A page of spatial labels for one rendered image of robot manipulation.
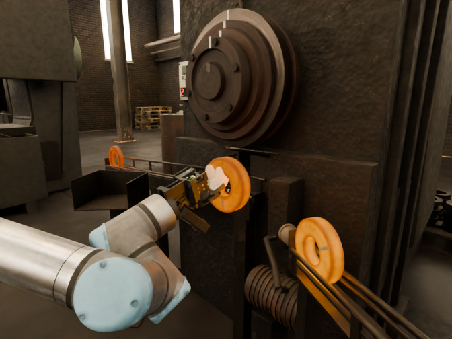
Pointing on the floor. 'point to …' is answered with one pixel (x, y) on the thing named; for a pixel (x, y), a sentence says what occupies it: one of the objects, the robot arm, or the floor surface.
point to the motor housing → (270, 304)
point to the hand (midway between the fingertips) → (225, 177)
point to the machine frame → (330, 140)
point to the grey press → (42, 83)
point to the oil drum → (169, 138)
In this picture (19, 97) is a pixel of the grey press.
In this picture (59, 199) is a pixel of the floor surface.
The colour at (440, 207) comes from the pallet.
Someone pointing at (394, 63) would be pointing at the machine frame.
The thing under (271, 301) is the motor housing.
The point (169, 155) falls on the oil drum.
